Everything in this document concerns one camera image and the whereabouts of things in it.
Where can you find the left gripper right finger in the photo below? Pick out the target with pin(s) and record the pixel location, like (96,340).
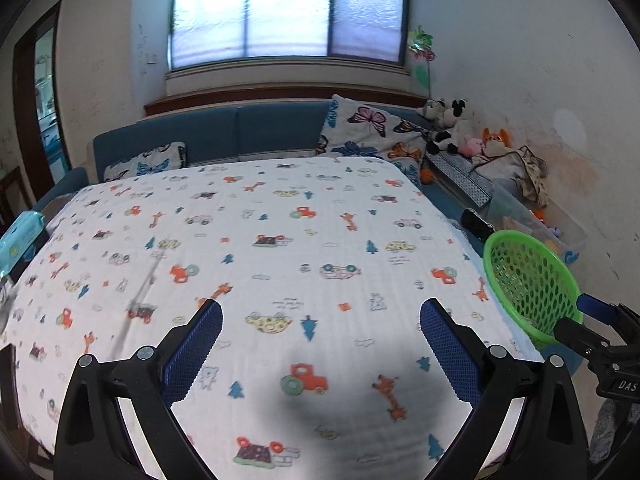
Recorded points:
(548,442)

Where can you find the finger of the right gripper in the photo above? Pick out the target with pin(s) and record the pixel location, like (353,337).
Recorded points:
(597,309)

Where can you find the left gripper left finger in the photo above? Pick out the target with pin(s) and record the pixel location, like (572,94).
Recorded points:
(93,442)

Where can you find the green plastic basket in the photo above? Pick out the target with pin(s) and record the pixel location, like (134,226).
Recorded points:
(532,284)

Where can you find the clear toy storage box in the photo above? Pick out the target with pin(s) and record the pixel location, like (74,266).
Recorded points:
(550,225)

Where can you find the black handheld console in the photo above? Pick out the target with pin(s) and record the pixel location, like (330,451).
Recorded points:
(472,222)

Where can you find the patterned beige cloth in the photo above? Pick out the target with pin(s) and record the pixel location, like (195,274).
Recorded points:
(528,172)

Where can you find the orange fox plush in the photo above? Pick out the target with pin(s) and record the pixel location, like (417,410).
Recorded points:
(496,143)

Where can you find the pink pig plush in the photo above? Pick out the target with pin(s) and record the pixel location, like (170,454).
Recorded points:
(471,147)

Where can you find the blue wet wipes pack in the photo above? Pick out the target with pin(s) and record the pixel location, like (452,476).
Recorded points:
(20,236)

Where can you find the small orange ball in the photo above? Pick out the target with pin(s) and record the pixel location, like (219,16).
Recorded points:
(426,176)

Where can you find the cow plush toy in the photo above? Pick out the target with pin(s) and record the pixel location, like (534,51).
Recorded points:
(450,125)

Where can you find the white patterned tablecloth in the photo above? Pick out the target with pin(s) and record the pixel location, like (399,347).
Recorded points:
(320,265)

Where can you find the butterfly pillow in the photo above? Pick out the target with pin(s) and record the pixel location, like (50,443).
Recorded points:
(163,158)
(354,129)

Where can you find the colourful pinwheel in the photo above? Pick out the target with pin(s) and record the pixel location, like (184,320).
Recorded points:
(420,46)

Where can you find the window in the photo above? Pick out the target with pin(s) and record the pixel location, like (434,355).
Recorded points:
(214,31)

